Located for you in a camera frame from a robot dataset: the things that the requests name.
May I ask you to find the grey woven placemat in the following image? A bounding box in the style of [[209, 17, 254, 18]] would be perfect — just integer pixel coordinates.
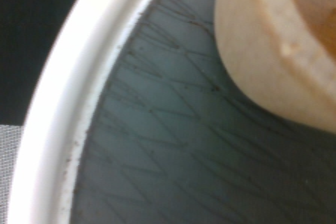
[[0, 125, 23, 224]]

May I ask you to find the white two-tier round shelf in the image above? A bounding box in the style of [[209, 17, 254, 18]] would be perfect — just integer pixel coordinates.
[[6, 0, 336, 224]]

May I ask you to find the tan wooden cup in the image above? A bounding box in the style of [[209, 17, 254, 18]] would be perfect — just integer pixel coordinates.
[[215, 0, 336, 134]]

